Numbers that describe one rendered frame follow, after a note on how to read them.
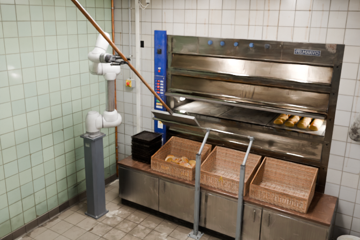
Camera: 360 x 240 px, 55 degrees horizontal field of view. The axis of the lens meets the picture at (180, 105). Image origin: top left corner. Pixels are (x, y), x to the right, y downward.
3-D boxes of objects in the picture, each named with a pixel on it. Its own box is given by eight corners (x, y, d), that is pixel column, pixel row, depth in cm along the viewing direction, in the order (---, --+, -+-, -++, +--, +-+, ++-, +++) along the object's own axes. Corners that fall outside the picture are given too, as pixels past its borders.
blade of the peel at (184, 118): (193, 119, 358) (194, 117, 359) (150, 111, 384) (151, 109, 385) (204, 133, 387) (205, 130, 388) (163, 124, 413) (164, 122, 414)
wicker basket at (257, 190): (262, 178, 383) (264, 155, 376) (315, 192, 356) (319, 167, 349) (247, 197, 343) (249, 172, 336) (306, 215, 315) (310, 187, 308)
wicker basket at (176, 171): (172, 155, 441) (172, 135, 434) (211, 166, 413) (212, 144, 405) (149, 169, 401) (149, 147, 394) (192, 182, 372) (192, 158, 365)
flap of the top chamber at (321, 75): (170, 68, 414) (174, 52, 415) (330, 86, 328) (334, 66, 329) (169, 67, 411) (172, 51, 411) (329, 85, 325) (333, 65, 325)
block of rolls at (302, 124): (285, 111, 432) (286, 107, 430) (326, 118, 409) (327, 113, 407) (272, 124, 381) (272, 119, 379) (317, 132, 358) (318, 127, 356)
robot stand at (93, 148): (84, 214, 411) (79, 135, 385) (97, 206, 428) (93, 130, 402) (96, 219, 400) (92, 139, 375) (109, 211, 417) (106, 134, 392)
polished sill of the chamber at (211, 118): (173, 112, 435) (173, 109, 434) (324, 139, 348) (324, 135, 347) (170, 113, 430) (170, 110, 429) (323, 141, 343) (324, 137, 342)
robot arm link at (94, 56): (97, 60, 298) (101, 47, 301) (83, 59, 306) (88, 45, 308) (104, 65, 307) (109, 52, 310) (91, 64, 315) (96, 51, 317)
